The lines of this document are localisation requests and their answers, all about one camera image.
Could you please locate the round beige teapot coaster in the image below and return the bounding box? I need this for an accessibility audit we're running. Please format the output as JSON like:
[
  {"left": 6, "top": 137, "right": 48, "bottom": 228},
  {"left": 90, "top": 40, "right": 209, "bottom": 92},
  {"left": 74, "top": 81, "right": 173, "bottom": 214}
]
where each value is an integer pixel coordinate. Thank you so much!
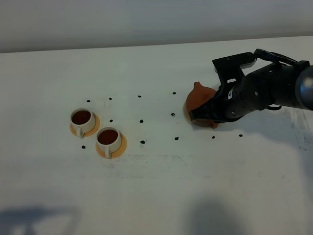
[{"left": 183, "top": 102, "right": 196, "bottom": 126}]

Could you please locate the white teacup far left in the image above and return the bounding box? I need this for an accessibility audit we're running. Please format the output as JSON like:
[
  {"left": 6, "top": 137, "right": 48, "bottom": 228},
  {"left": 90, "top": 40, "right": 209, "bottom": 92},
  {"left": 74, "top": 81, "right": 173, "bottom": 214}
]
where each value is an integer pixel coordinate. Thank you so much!
[{"left": 70, "top": 108, "right": 96, "bottom": 139}]

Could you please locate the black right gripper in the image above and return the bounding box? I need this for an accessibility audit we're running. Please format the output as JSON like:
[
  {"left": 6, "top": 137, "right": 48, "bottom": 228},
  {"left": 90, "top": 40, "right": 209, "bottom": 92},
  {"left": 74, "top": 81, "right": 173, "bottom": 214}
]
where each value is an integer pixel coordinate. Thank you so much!
[{"left": 188, "top": 51, "right": 276, "bottom": 123}]

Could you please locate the orange coaster near right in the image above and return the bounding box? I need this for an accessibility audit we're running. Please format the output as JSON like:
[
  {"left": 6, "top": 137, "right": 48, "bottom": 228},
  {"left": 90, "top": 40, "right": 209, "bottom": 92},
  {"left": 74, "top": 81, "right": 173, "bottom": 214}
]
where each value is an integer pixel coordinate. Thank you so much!
[{"left": 95, "top": 134, "right": 127, "bottom": 159}]

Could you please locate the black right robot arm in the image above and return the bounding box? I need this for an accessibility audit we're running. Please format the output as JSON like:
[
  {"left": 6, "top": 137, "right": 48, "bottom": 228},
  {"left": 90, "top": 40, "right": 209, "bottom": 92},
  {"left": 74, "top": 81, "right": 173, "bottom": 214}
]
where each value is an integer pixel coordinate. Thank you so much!
[{"left": 187, "top": 49, "right": 313, "bottom": 123}]

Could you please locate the orange coaster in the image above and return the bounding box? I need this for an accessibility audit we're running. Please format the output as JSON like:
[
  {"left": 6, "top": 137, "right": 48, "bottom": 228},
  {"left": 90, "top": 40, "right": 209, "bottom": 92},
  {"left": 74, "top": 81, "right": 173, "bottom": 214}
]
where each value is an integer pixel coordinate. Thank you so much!
[
  {"left": 69, "top": 113, "right": 100, "bottom": 138},
  {"left": 95, "top": 134, "right": 127, "bottom": 159}
]

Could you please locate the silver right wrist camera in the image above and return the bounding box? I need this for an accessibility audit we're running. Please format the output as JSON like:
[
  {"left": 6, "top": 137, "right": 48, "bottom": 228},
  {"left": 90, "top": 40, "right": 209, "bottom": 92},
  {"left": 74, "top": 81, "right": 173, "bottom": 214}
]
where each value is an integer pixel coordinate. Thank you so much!
[{"left": 212, "top": 57, "right": 256, "bottom": 72}]

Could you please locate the orange coaster far left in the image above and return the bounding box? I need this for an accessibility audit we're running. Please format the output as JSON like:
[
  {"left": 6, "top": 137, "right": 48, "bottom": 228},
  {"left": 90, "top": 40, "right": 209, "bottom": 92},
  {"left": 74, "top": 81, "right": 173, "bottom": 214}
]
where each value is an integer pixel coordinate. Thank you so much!
[{"left": 69, "top": 113, "right": 100, "bottom": 138}]

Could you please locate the brown clay teapot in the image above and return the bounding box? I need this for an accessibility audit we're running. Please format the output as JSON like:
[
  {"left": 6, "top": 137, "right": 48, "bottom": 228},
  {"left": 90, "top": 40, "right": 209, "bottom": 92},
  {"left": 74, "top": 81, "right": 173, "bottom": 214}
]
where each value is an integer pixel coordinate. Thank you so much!
[{"left": 185, "top": 82, "right": 218, "bottom": 129}]

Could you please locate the white teacup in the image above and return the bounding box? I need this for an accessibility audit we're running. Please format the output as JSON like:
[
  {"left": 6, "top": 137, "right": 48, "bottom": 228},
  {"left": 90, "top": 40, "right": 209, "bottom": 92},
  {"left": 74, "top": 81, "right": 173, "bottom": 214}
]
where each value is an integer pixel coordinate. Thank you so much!
[
  {"left": 96, "top": 126, "right": 122, "bottom": 159},
  {"left": 70, "top": 108, "right": 96, "bottom": 139}
]

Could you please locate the white teacup near right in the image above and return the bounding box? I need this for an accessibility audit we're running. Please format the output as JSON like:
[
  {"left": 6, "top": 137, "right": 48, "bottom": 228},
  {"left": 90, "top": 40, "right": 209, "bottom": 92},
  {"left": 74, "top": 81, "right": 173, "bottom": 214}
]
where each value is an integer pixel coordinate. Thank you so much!
[{"left": 96, "top": 126, "right": 122, "bottom": 159}]

